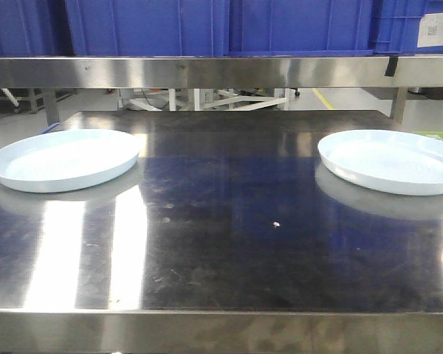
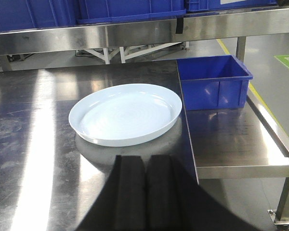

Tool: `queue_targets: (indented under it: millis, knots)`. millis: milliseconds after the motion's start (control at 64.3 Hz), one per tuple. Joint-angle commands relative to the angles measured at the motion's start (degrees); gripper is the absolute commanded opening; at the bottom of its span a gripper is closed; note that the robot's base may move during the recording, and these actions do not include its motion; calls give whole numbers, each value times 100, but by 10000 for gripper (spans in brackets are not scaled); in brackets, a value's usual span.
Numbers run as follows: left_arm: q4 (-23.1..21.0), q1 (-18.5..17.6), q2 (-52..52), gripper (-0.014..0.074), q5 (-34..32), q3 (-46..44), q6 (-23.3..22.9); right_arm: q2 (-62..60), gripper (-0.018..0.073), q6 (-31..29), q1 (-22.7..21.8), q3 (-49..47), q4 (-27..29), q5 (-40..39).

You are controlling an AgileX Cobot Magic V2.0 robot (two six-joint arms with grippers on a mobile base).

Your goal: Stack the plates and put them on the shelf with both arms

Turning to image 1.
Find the light blue plate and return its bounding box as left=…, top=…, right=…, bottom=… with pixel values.
left=317, top=129, right=443, bottom=196
left=0, top=129, right=142, bottom=193

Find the blue plastic crate centre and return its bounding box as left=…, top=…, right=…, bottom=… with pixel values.
left=65, top=1, right=373, bottom=58

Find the blue plastic crate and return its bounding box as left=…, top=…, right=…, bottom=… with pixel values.
left=369, top=1, right=443, bottom=55
left=65, top=1, right=373, bottom=58
left=0, top=1, right=73, bottom=58

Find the black tape strip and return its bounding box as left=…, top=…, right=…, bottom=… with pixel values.
left=384, top=56, right=399, bottom=77

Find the green floor sign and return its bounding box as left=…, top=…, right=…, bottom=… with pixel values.
left=414, top=131, right=443, bottom=141

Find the blue plastic crate right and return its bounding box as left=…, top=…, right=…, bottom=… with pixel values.
left=369, top=1, right=443, bottom=55

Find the blue plastic crate left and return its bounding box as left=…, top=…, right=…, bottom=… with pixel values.
left=0, top=1, right=73, bottom=58

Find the white label on crate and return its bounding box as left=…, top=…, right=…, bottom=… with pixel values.
left=417, top=13, right=443, bottom=48

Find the white metal frame background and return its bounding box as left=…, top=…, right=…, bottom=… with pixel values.
left=117, top=88, right=300, bottom=111

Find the stainless steel shelf rail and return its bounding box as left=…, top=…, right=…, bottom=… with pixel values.
left=0, top=55, right=443, bottom=89

